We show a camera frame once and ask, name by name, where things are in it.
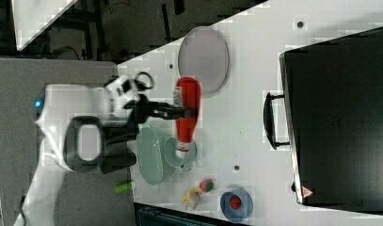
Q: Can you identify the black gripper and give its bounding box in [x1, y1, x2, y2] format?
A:
[124, 94, 197, 124]

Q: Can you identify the red ketchup bottle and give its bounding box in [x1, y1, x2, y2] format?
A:
[176, 77, 201, 159]

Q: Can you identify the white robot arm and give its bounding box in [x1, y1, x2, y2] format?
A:
[13, 78, 201, 226]

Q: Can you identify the green strainer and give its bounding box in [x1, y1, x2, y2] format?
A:
[136, 127, 169, 186]

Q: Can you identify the teal mug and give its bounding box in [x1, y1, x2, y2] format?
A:
[164, 137, 197, 172]

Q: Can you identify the round grey plate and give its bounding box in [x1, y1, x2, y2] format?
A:
[178, 26, 230, 95]

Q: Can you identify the strawberry toy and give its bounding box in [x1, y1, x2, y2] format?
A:
[199, 179, 215, 193]

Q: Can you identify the green toy vegetable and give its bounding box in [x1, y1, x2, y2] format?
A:
[114, 182, 136, 194]

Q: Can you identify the yellow banana toy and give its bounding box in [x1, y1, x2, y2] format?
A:
[181, 187, 201, 210]

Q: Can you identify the red toy in bowl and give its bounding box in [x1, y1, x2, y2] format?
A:
[230, 196, 241, 210]

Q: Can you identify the blue bowl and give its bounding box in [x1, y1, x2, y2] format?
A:
[220, 187, 253, 223]

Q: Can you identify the silver toaster oven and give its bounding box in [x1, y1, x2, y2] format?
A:
[279, 27, 383, 216]

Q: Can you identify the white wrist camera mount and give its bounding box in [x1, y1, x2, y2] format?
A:
[104, 75, 139, 118]

